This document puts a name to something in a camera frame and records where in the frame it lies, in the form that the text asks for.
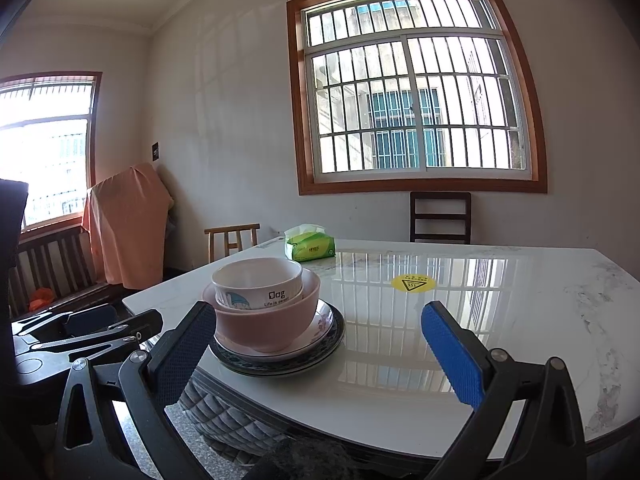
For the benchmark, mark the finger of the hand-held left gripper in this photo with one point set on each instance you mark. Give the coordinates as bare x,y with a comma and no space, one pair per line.
147,321
90,317

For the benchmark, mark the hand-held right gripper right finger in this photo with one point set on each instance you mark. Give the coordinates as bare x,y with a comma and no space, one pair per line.
452,355

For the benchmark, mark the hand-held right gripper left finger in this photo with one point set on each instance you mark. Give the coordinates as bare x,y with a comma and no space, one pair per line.
182,355

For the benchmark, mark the pink bowl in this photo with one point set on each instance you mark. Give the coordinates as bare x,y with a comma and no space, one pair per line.
265,330

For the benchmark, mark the white dog print bowl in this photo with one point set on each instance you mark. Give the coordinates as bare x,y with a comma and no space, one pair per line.
260,280

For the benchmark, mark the white rabbit print bowl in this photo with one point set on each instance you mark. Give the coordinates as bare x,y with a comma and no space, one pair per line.
301,296

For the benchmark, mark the white plate with pink flowers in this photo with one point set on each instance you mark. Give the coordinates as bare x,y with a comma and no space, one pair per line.
320,325

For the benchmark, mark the orange plastic bag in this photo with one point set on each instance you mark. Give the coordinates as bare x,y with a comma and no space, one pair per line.
40,301

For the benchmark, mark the dark wooden bench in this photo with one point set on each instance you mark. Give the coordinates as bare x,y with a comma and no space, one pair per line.
55,260

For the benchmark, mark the grey quilted table skirt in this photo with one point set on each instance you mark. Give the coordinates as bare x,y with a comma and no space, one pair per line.
235,420

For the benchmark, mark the yellow round sticker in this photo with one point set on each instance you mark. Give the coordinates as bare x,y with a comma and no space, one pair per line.
410,283

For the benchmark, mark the orange cloth cover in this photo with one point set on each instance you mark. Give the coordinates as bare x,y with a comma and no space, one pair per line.
130,225

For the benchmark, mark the light wooden chair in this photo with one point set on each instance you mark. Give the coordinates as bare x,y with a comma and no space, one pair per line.
232,230

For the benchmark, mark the dark wooden chair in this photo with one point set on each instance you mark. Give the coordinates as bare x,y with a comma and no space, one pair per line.
440,200

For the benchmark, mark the dark fuzzy cloth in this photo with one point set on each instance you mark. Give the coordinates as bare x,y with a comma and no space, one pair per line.
305,462

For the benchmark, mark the green tissue pack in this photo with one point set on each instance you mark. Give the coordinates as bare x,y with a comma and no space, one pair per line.
312,250

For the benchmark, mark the side window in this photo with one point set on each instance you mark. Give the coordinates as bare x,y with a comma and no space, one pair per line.
45,150

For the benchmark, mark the large barred window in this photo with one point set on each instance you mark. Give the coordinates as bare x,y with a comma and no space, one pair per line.
415,85

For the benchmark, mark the dark wall switch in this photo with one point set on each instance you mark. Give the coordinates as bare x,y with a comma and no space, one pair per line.
155,152

